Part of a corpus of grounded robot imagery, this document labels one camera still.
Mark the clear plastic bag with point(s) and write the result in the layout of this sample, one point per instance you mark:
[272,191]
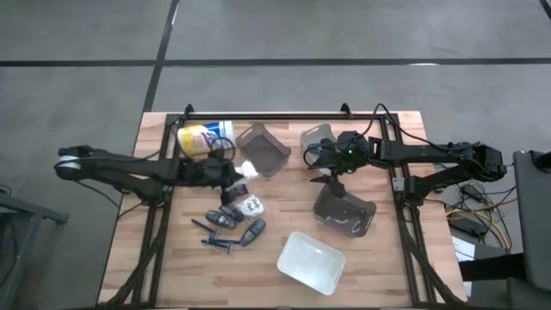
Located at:
[262,150]

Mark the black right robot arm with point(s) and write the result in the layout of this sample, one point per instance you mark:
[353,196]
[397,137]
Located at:
[430,155]

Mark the white paper sheet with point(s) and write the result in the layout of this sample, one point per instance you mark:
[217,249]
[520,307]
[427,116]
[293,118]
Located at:
[464,249]

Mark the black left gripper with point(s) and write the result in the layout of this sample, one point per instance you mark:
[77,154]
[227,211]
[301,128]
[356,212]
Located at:
[211,172]

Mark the light grey plastic bin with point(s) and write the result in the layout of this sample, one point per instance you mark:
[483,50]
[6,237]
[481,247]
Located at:
[314,135]

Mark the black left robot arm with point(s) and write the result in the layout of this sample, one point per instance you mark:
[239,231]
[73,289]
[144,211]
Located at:
[125,170]

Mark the black aluminium table frame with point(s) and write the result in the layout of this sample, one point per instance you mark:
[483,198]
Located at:
[280,116]

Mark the grey handheld vacuum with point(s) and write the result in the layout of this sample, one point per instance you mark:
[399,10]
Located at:
[220,219]

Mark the dark smoky plastic bin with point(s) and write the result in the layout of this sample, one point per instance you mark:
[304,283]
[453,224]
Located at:
[344,211]

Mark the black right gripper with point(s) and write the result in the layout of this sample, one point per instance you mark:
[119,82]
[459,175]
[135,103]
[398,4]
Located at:
[333,161]

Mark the black chair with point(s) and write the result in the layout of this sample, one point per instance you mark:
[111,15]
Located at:
[534,215]

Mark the white plastic bin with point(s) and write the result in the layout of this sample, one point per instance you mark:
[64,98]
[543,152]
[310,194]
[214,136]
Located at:
[311,262]

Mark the grey side table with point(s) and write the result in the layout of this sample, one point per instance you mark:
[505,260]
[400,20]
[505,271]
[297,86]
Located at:
[26,215]

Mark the yellow disinfecting wipes canister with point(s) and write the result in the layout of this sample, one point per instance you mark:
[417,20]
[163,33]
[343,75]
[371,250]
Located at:
[200,138]

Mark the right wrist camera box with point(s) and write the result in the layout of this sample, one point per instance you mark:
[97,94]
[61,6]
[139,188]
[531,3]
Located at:
[354,150]

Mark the white packet with black print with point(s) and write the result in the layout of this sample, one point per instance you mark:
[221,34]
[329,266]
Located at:
[251,206]

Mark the black power brick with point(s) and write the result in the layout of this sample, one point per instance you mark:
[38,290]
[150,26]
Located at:
[467,227]

